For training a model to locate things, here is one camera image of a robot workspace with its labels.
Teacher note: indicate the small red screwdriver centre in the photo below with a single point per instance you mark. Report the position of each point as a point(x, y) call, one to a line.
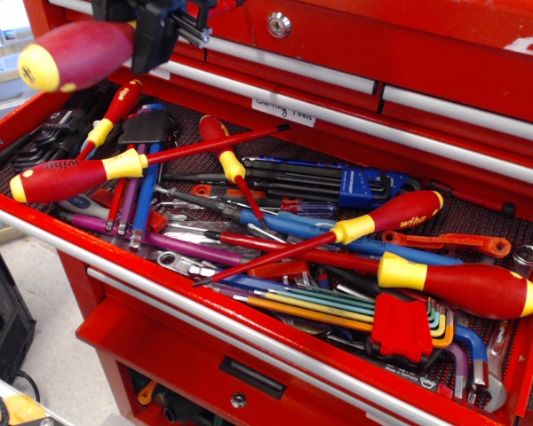
point(211, 127)

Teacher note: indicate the red yellow Wiha screwdriver left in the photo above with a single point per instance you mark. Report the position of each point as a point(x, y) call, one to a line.
point(63, 179)

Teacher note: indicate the chest key lock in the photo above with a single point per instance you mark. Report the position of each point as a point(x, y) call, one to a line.
point(279, 25)

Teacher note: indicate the blue hex key holder set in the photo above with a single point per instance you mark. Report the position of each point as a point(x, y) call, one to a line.
point(348, 186)

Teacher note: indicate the black box on floor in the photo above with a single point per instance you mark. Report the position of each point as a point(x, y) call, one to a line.
point(17, 327)

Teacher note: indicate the small clear handle screwdriver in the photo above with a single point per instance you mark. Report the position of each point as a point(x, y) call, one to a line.
point(323, 209)

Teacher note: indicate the adjustable wrench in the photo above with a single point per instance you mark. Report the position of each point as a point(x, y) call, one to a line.
point(499, 341)

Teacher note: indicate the large red screwdriver right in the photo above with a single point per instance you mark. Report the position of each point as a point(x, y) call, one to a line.
point(483, 290)

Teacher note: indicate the red yellow wiha screwdriver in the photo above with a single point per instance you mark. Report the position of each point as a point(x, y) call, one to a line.
point(63, 179)
point(404, 211)

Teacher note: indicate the blue L hex key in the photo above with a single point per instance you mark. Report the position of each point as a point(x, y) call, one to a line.
point(479, 355)

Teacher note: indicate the white drawer label Cutting Tools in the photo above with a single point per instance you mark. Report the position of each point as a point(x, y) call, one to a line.
point(283, 112)

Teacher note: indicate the orange hex key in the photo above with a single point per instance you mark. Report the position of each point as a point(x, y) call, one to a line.
point(442, 336)

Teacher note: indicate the chrome socket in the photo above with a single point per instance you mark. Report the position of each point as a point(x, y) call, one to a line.
point(523, 260)

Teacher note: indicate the black torx key set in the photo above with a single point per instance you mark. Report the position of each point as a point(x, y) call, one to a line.
point(63, 133)

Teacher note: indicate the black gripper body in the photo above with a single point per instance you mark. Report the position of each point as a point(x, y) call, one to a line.
point(190, 17)

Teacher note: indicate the large red yellow screwdriver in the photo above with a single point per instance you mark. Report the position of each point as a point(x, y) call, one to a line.
point(76, 55)

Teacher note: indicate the small red screwdriver top left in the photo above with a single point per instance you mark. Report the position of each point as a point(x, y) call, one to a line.
point(122, 103)

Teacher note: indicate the small red screwdriver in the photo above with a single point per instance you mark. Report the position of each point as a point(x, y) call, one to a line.
point(122, 103)
point(211, 127)

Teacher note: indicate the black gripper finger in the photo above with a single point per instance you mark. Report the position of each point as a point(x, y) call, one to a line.
point(154, 40)

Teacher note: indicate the black hex key holder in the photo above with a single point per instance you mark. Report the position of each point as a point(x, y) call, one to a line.
point(151, 126)

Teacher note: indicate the orange plastic wrench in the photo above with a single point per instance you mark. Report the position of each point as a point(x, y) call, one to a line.
point(497, 247)

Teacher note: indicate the purple long hex key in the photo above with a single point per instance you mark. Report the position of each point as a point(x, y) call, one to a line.
point(157, 240)

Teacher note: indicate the red tool chest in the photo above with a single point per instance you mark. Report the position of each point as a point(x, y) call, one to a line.
point(440, 90)

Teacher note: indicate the red yellow Wiha screwdriver right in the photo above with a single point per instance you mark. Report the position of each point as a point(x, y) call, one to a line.
point(404, 211)

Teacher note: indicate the red hex key holder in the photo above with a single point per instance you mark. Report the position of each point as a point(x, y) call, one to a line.
point(401, 328)

